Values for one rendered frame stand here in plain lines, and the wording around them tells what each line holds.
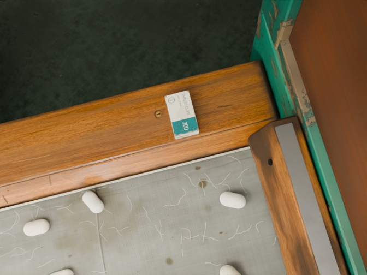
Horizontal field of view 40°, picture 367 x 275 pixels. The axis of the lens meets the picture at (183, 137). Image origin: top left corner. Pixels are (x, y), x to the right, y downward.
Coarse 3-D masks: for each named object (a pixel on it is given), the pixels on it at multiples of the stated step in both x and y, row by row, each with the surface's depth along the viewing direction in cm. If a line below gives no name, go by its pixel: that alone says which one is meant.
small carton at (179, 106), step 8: (168, 96) 70; (176, 96) 70; (184, 96) 70; (168, 104) 70; (176, 104) 70; (184, 104) 70; (168, 112) 71; (176, 112) 69; (184, 112) 69; (192, 112) 69; (176, 120) 69; (184, 120) 69; (192, 120) 69; (176, 128) 69; (184, 128) 69; (192, 128) 69; (176, 136) 69; (184, 136) 70
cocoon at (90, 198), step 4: (88, 192) 70; (92, 192) 70; (84, 196) 70; (88, 196) 69; (92, 196) 70; (96, 196) 70; (84, 200) 70; (88, 200) 69; (92, 200) 69; (96, 200) 69; (100, 200) 70; (88, 204) 69; (92, 204) 69; (96, 204) 69; (100, 204) 69; (92, 208) 69; (96, 208) 69; (100, 208) 69; (96, 212) 70
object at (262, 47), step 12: (264, 24) 67; (264, 36) 68; (252, 48) 79; (264, 48) 71; (252, 60) 81; (264, 60) 73; (276, 60) 65; (276, 72) 67; (276, 84) 68; (276, 96) 71; (288, 96) 64; (288, 108) 65
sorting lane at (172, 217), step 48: (96, 192) 72; (144, 192) 71; (192, 192) 71; (240, 192) 71; (0, 240) 70; (48, 240) 70; (96, 240) 70; (144, 240) 70; (192, 240) 69; (240, 240) 69
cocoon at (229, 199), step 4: (224, 192) 69; (228, 192) 69; (220, 196) 69; (224, 196) 69; (228, 196) 69; (232, 196) 69; (236, 196) 69; (240, 196) 69; (220, 200) 69; (224, 200) 69; (228, 200) 68; (232, 200) 68; (236, 200) 68; (240, 200) 68; (244, 200) 69; (224, 204) 69; (228, 204) 69; (232, 204) 69; (236, 204) 68; (240, 204) 68; (244, 204) 69
